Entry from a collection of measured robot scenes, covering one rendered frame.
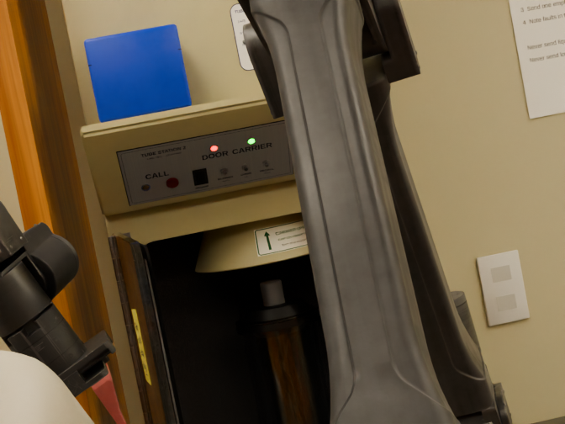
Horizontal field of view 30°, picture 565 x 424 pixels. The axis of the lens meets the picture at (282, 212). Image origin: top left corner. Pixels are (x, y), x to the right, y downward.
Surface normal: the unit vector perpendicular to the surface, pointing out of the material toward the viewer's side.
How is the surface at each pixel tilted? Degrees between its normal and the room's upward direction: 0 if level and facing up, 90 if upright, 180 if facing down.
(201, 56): 90
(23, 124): 90
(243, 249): 66
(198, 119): 135
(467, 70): 90
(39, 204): 90
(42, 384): 54
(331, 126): 59
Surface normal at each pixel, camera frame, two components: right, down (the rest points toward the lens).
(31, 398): 0.65, -0.51
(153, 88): 0.11, 0.04
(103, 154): 0.21, 0.72
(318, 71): -0.30, -0.43
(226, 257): -0.53, -0.26
